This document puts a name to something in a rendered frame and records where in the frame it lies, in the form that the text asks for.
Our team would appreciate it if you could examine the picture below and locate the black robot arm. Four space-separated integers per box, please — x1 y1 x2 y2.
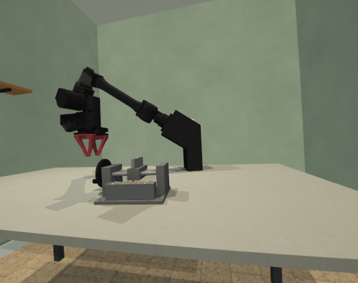
55 67 173 132

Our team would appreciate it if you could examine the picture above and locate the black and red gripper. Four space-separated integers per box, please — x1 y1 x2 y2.
74 111 108 156

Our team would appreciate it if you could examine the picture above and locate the grey bench vise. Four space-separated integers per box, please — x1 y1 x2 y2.
93 156 170 205

